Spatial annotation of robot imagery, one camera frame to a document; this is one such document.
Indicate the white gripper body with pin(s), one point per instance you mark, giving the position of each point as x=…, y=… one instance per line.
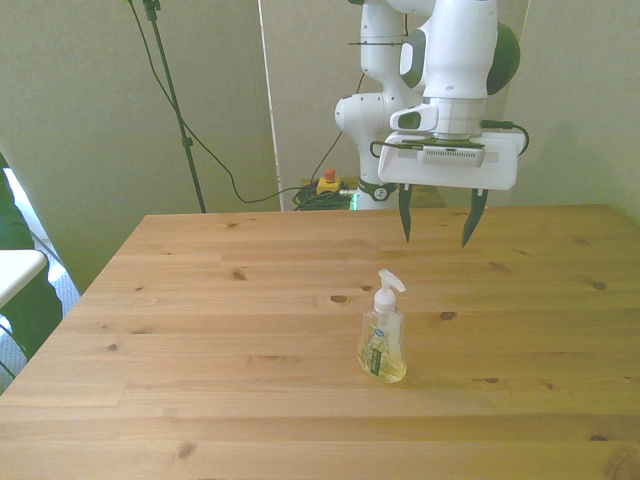
x=500, y=170

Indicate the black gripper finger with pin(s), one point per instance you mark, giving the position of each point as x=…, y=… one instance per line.
x=474, y=217
x=405, y=215

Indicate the clear hand sanitizer pump bottle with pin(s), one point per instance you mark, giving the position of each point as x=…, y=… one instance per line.
x=382, y=345

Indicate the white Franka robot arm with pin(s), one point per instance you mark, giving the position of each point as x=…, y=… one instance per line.
x=450, y=55

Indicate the yellow emergency stop button box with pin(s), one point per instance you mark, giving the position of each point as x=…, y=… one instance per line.
x=329, y=183

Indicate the white vertical panel edge strip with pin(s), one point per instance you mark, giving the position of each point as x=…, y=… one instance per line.
x=270, y=110

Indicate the white side table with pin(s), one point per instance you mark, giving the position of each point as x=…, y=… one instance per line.
x=17, y=270

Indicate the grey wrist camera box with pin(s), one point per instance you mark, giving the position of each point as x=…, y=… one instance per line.
x=450, y=156

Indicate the black camera stand pole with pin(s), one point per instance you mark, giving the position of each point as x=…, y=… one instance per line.
x=172, y=100

